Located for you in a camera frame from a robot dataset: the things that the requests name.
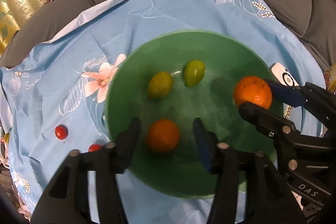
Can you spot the red cherry tomato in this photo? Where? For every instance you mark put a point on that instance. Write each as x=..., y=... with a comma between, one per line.
x=94, y=147
x=61, y=132

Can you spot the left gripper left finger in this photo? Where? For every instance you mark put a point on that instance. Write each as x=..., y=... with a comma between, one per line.
x=66, y=199

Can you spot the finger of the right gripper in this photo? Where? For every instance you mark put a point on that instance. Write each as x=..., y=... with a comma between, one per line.
x=296, y=95
x=268, y=123

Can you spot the green plastic bowl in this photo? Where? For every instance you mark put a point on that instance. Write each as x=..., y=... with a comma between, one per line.
x=180, y=172

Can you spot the green tomato front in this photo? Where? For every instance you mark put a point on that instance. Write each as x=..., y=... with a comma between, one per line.
x=160, y=85

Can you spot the orange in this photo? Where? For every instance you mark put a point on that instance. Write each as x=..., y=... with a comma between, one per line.
x=253, y=89
x=163, y=136

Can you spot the white remote control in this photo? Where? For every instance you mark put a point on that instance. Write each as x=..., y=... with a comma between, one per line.
x=283, y=76

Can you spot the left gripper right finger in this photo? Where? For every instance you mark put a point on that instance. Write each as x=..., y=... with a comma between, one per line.
x=268, y=198

